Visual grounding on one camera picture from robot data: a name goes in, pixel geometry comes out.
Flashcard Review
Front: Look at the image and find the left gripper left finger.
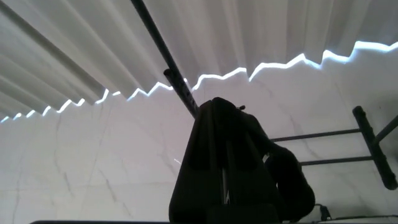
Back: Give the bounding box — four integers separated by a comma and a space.
169, 99, 224, 223

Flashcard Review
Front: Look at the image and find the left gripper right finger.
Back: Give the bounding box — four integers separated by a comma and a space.
213, 98, 285, 223

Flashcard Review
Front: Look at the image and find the black garment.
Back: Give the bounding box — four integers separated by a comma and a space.
214, 96, 317, 223

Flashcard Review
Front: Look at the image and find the black clothes rack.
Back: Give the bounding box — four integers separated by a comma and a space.
129, 0, 398, 191

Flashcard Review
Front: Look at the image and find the white curtain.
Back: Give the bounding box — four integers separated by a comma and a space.
0, 0, 398, 124

